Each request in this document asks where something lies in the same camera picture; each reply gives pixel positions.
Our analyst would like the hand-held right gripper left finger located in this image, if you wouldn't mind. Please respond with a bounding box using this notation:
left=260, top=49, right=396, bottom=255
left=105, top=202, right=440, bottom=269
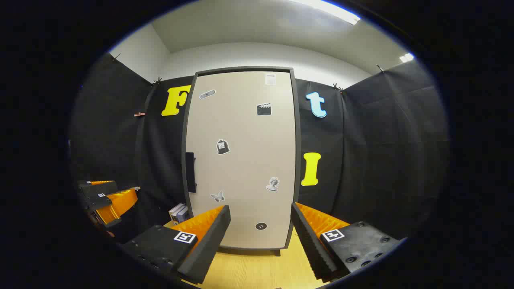
left=120, top=205, right=232, bottom=285

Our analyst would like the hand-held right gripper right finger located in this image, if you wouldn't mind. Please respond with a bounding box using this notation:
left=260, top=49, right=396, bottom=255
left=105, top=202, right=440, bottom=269
left=290, top=202, right=406, bottom=283

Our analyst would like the black cabinet door handle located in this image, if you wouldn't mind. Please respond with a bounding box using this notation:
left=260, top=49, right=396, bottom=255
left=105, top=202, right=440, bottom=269
left=185, top=152, right=198, bottom=193

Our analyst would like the beige cabinet door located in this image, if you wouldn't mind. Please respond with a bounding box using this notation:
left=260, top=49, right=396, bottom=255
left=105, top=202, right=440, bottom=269
left=186, top=71, right=297, bottom=249

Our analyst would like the dark grey cabinet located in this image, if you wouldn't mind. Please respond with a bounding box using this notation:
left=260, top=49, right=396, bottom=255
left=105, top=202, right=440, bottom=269
left=182, top=66, right=302, bottom=257

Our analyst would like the black backdrop cloth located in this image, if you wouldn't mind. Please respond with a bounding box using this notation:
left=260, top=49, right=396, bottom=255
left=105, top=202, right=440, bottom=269
left=68, top=52, right=448, bottom=241

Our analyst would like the long ceiling light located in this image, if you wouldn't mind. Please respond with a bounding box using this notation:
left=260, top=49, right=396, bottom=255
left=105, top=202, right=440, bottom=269
left=295, top=0, right=361, bottom=25

